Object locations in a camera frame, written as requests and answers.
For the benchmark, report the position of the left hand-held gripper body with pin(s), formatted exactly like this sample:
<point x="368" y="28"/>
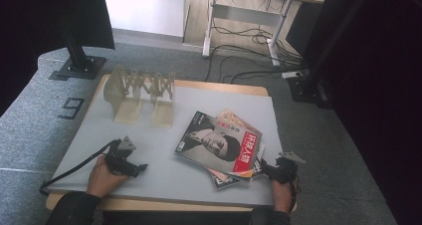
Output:
<point x="119" y="158"/>

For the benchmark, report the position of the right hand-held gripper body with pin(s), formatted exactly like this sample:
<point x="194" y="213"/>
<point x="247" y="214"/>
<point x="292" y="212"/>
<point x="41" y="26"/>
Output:
<point x="285" y="172"/>

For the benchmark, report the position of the dark blue cover magazine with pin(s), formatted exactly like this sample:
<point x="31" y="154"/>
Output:
<point x="225" y="183"/>

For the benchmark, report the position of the red cover magazine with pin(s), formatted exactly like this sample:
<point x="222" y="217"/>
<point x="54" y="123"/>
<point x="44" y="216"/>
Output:
<point x="232" y="118"/>

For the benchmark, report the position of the portrait cover magazine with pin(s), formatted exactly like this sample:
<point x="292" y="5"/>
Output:
<point x="212" y="142"/>

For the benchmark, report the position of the clear acrylic magazine rack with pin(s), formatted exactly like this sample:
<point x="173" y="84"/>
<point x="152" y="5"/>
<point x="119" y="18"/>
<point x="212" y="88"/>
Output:
<point x="127" y="95"/>

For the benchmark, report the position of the person's right hand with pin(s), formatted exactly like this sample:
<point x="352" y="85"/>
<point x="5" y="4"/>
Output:
<point x="285" y="196"/>

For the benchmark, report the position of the person's left hand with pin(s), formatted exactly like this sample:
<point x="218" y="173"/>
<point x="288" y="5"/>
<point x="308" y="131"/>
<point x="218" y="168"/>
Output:
<point x="103" y="180"/>

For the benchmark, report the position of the black tape mark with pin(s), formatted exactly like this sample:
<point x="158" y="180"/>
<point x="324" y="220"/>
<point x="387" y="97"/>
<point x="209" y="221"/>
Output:
<point x="71" y="108"/>

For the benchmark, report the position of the wooden table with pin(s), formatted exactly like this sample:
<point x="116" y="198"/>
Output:
<point x="232" y="88"/>

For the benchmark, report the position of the black metal stand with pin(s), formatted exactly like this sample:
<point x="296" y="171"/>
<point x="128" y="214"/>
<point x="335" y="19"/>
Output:
<point x="308" y="89"/>
<point x="79" y="67"/>

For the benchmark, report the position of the white power strip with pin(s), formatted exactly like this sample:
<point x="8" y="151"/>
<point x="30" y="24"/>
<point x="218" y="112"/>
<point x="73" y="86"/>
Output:
<point x="292" y="74"/>

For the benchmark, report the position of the dark curtain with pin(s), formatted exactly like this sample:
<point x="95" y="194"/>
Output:
<point x="381" y="85"/>

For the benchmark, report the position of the black curtain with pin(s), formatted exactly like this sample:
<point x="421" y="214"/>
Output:
<point x="86" y="12"/>

